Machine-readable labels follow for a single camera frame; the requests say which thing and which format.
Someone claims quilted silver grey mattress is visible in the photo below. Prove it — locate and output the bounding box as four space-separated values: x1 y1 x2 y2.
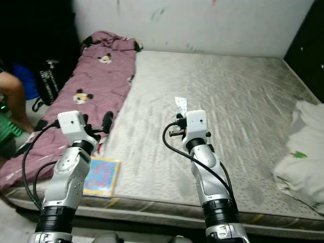
3 50 324 223

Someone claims grey bed base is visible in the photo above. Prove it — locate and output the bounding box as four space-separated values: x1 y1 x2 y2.
3 195 324 236

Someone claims green plastic stool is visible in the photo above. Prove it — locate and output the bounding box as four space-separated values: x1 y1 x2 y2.
0 108 25 146

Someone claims robot left leg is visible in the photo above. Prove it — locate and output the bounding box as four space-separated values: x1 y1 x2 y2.
91 231 123 243

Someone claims black bag white print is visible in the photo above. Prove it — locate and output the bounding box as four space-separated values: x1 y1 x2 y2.
36 59 60 108

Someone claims black tufted headboard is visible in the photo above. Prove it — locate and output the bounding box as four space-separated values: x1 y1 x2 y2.
283 0 324 90

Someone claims white pillow with tree print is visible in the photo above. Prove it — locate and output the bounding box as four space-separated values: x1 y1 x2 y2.
272 99 324 217

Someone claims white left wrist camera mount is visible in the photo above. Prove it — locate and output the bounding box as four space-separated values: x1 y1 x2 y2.
57 110 97 151

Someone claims white paper slip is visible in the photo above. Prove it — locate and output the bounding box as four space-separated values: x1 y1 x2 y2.
174 96 188 118

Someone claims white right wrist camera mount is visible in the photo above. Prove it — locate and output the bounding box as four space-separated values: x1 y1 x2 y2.
184 109 211 148

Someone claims blue yellow children's book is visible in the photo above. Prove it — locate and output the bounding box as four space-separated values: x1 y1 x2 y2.
82 155 123 197

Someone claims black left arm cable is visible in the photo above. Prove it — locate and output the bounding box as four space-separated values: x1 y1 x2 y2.
21 120 61 212

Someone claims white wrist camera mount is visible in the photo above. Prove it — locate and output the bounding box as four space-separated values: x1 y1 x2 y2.
184 109 211 148
57 110 97 151

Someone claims purple mouse print blanket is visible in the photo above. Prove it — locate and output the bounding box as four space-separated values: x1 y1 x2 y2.
0 30 144 192

